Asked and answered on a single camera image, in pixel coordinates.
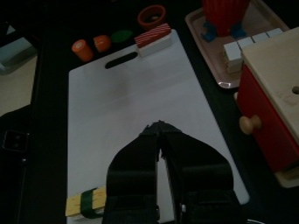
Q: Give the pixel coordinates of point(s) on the white plastic cutting board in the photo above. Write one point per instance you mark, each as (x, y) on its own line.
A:
(137, 102)

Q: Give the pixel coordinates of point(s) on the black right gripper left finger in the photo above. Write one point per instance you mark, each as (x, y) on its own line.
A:
(133, 175)

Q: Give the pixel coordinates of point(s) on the red wooden drawer box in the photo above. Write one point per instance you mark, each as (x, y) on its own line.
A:
(269, 96)

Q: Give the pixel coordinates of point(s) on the orange toy sushi roll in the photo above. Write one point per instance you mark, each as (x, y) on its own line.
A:
(82, 50)
(102, 43)

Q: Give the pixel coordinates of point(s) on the yellow egg nigiri green band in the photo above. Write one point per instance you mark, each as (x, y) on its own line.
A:
(74, 204)

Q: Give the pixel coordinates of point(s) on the red-brown round toy bowl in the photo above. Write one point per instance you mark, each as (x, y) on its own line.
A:
(142, 21)

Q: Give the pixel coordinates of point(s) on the pink plastic tray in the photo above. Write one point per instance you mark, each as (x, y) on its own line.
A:
(210, 57)

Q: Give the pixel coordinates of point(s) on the round wooden drawer knob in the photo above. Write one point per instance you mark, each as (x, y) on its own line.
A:
(250, 124)

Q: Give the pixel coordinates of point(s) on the green toy leaf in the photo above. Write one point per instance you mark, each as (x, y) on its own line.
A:
(122, 36)

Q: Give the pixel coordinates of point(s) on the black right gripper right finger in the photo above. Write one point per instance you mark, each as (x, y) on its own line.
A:
(202, 180)

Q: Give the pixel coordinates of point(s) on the blue toy piece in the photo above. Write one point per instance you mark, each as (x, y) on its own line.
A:
(210, 32)

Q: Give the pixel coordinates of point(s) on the red plastic cup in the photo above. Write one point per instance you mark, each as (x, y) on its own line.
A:
(224, 14)

